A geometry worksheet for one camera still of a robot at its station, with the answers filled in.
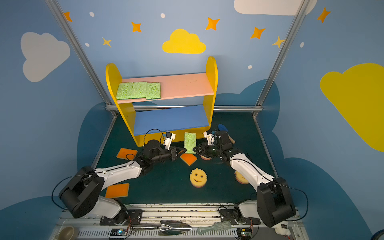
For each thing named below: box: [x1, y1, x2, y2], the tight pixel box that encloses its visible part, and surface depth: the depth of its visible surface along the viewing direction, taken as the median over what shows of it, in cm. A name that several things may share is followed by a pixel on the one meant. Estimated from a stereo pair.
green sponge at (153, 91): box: [145, 82, 161, 100], surface depth 74 cm
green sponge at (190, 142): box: [184, 132, 197, 154], surface depth 83 cm
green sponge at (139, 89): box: [131, 81, 147, 99], surface depth 75 cm
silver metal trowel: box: [132, 220, 193, 236], surface depth 72 cm
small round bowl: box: [58, 226, 75, 240], surface depth 70 cm
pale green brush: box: [197, 220, 232, 235], surface depth 73 cm
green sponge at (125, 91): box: [116, 82, 134, 100], surface depth 74 cm
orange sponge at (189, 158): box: [180, 152, 198, 166], surface depth 97 cm
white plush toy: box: [271, 221, 291, 236], surface depth 71 cm
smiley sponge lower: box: [190, 167, 208, 188], surface depth 88 cm
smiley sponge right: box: [234, 170, 250, 185], surface depth 87 cm
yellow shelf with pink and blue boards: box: [106, 56, 219, 134], surface depth 79 cm
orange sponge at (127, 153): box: [116, 148, 138, 160], surface depth 100 cm
